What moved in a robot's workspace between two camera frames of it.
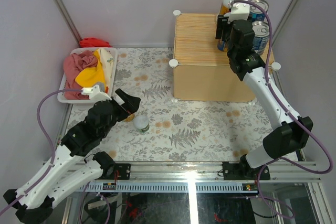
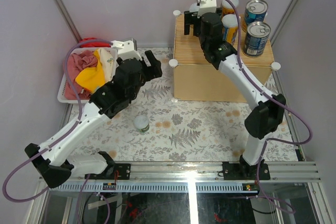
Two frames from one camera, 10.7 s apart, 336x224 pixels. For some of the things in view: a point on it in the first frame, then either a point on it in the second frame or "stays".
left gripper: (132, 105) -> (154, 70)
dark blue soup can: (261, 30) stays
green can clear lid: (141, 122) stays
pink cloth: (73, 64) stays
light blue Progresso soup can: (256, 13) stays
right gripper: (222, 27) -> (190, 19)
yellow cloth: (90, 76) stays
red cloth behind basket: (92, 42) stays
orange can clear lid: (129, 118) -> (194, 8)
